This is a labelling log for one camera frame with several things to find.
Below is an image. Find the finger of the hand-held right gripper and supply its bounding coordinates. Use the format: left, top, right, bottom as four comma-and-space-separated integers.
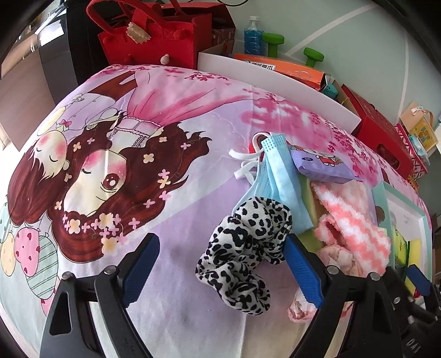
406, 264, 433, 299
387, 266, 420, 314

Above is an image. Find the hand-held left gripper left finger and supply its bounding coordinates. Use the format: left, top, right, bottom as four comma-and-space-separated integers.
39, 233, 161, 358

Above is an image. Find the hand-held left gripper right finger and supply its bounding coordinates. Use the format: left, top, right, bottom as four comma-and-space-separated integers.
283, 233, 402, 358

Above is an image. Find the yellow sponge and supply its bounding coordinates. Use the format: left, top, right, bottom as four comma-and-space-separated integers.
408, 240, 421, 266

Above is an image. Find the pink bear print sock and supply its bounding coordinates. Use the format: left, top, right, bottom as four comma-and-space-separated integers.
287, 241, 364, 321

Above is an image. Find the green tissue packet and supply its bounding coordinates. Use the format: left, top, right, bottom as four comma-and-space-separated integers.
393, 227, 410, 270

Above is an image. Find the leopard print scrunchie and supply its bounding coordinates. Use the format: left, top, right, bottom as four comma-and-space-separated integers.
196, 196, 293, 316

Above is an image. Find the green cloth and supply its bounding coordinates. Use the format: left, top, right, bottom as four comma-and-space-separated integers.
299, 175, 325, 242

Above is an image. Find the teal rimmed white tray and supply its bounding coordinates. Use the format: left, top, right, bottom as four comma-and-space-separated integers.
371, 182, 432, 278

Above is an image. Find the pink white striped fuzzy sock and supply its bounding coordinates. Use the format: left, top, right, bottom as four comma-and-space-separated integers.
309, 181, 394, 273

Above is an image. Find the blue face mask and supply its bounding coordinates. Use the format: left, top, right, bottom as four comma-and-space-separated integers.
229, 134, 314, 235

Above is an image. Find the purple tissue packet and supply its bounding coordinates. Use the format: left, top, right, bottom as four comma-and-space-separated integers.
289, 144, 363, 184

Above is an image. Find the printed blanket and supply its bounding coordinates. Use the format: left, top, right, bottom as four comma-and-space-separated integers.
0, 64, 433, 358

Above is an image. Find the red patterned tin box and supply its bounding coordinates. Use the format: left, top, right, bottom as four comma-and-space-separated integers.
394, 124, 432, 184

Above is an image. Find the blue wet wipes pack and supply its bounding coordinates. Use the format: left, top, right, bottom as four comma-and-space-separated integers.
409, 134, 430, 159

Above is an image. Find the red gift box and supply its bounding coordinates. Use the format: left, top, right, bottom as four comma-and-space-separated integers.
340, 84, 415, 180

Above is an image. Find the orange box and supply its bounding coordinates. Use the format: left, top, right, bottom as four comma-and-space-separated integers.
233, 53, 329, 92

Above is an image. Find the green dumbbell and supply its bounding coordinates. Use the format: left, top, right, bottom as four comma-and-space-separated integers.
262, 32, 285, 58
303, 47, 325, 68

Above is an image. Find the dark cabinet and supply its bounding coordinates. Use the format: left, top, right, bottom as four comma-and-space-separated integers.
0, 0, 102, 153

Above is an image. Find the red felt bag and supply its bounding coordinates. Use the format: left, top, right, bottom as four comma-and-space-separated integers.
86, 0, 198, 70

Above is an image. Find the blue liquid bottle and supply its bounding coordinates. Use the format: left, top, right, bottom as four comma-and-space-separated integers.
243, 16, 265, 55

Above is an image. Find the yellow gift box with handle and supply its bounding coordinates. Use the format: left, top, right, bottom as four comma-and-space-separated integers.
400, 102, 440, 153

